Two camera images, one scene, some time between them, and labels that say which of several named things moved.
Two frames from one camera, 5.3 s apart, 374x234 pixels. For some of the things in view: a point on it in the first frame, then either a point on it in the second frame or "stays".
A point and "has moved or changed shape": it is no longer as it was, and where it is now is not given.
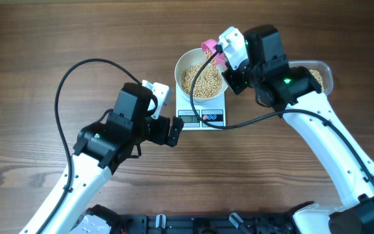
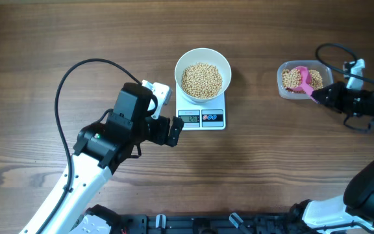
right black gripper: (234, 83) → (336, 100)
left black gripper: (160, 137) stays
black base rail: (210, 223) stays
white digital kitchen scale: (213, 112) stays
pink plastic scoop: (220, 58) has moved or changed shape
